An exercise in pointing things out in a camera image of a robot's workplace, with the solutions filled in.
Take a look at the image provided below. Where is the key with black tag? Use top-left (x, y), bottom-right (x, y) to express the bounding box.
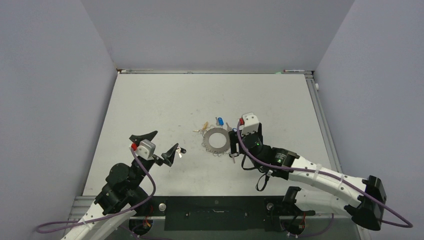
top-left (175, 147), bottom-right (187, 158)
top-left (229, 152), bottom-right (239, 164)

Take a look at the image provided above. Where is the large perforated metal keyring disc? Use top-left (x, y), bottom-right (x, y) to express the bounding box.
top-left (201, 127), bottom-right (230, 156)

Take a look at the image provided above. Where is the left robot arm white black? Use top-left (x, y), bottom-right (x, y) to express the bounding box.
top-left (63, 131), bottom-right (187, 240)

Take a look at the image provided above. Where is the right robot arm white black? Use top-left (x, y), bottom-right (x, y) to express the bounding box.
top-left (228, 123), bottom-right (387, 231)

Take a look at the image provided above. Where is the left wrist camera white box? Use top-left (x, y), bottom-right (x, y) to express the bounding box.
top-left (134, 140), bottom-right (156, 160)

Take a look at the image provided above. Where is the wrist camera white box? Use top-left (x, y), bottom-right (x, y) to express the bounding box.
top-left (241, 112), bottom-right (260, 136)
top-left (134, 140), bottom-right (156, 160)

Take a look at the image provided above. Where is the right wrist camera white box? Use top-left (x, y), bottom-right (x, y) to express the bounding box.
top-left (241, 112), bottom-right (260, 136)

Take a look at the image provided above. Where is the aluminium rail back edge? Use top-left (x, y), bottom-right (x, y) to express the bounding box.
top-left (117, 69), bottom-right (314, 75)

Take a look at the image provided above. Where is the aluminium rail edge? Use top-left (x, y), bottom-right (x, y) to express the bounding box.
top-left (117, 69), bottom-right (314, 75)
top-left (304, 71), bottom-right (343, 173)

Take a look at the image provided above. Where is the aluminium rail right edge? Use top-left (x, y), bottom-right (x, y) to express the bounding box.
top-left (304, 71), bottom-right (343, 173)

